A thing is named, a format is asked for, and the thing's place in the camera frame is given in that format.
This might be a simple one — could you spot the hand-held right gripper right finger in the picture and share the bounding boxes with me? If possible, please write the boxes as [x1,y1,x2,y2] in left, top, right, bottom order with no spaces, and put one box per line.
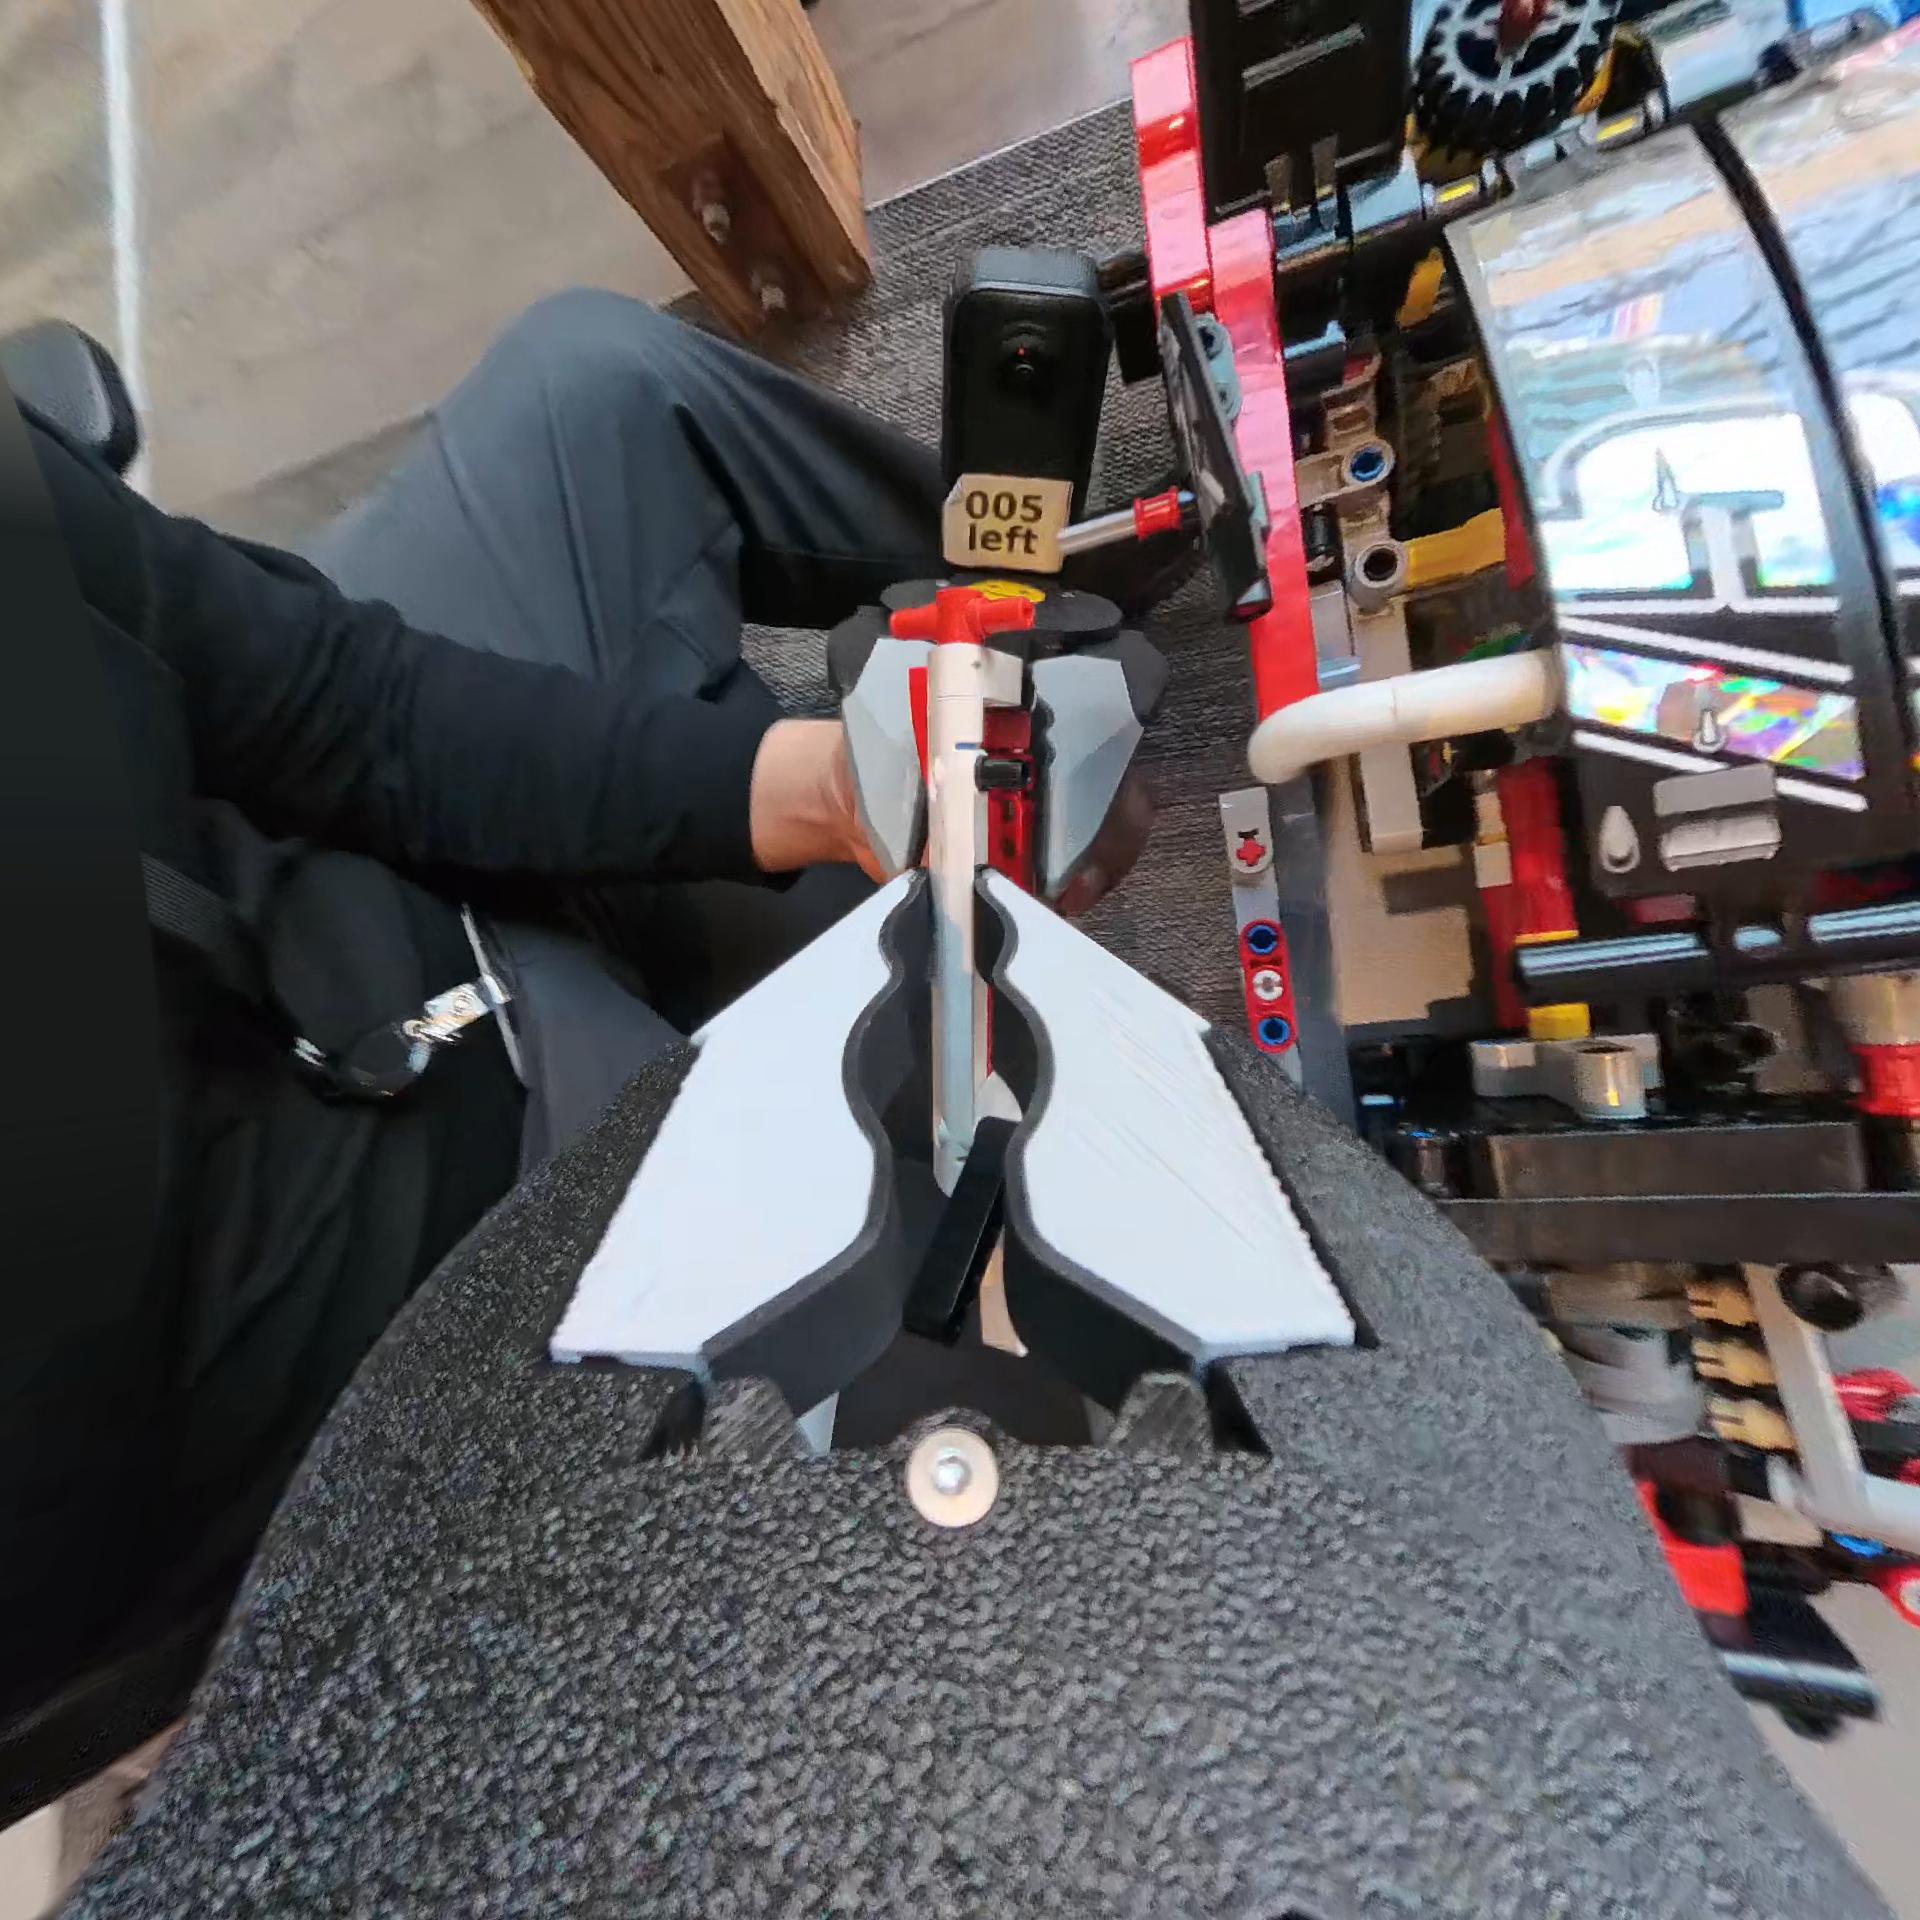
[977,876,1364,1364]

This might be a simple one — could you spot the red white brick subassembly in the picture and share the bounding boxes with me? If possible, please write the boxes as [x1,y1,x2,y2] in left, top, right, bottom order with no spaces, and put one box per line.
[889,578,1056,1351]

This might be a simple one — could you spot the black lanyard strap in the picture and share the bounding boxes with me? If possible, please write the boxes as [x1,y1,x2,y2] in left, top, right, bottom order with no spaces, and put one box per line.
[129,842,333,1056]

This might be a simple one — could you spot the wooden post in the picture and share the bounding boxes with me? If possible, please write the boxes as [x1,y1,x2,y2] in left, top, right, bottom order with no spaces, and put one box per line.
[475,0,874,340]

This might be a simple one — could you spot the person's left forearm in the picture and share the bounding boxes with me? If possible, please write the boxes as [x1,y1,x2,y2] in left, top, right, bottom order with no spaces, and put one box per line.
[129,494,787,903]

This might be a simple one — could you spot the person's grey trousers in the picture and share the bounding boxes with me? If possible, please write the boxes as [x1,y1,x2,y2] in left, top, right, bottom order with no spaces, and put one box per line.
[303,283,977,1085]

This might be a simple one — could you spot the person's left hand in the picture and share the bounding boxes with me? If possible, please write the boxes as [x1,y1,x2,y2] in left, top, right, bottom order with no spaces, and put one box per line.
[745,713,894,890]

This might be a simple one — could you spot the metal lanyard clip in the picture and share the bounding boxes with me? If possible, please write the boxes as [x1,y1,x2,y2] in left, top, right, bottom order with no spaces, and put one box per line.
[402,903,525,1056]

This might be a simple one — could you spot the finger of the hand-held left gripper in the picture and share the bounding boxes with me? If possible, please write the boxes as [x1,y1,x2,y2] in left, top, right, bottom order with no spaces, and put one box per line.
[1036,654,1152,893]
[835,637,937,890]

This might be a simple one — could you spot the black badge reel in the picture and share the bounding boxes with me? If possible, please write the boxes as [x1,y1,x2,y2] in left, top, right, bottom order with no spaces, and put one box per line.
[284,1018,430,1113]

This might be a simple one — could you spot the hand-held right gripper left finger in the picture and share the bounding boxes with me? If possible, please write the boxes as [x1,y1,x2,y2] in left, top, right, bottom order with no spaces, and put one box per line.
[542,869,937,1381]

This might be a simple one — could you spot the toy brick race car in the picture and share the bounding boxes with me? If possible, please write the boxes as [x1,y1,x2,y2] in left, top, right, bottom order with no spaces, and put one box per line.
[1100,0,1920,1751]

